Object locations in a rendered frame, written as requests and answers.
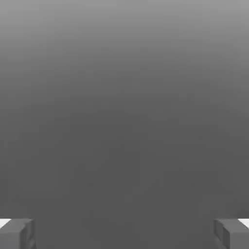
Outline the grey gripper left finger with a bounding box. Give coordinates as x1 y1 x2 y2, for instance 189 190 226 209
0 218 36 249

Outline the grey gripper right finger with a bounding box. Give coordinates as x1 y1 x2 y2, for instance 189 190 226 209
213 218 249 249

